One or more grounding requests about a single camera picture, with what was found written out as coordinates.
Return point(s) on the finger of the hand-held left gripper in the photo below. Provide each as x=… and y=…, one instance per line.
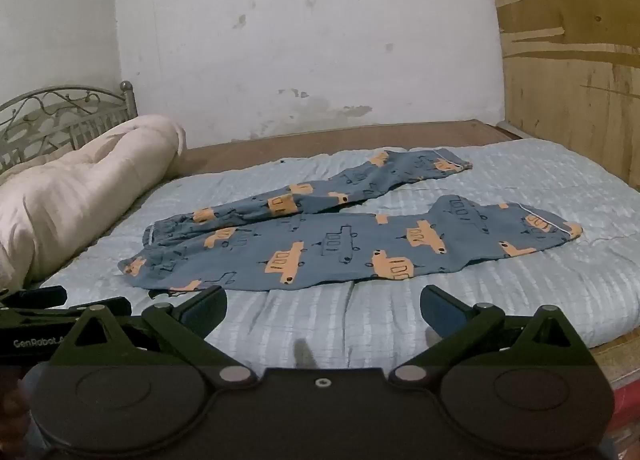
x=120, y=306
x=35, y=296

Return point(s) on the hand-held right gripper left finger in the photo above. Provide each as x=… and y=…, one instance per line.
x=207, y=307

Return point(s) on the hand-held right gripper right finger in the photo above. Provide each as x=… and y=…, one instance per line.
x=440, y=310

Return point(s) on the blue car-print pants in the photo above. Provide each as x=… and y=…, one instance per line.
x=350, y=245

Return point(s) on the person's left hand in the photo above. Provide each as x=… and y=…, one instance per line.
x=11, y=410

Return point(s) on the pink rolled duvet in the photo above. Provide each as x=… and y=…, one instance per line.
x=75, y=190

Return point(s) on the metal bed headboard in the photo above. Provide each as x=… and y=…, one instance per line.
x=100, y=115

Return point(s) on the red container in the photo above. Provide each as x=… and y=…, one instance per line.
x=629, y=415

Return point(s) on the plywood panel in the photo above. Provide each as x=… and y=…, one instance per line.
x=575, y=65

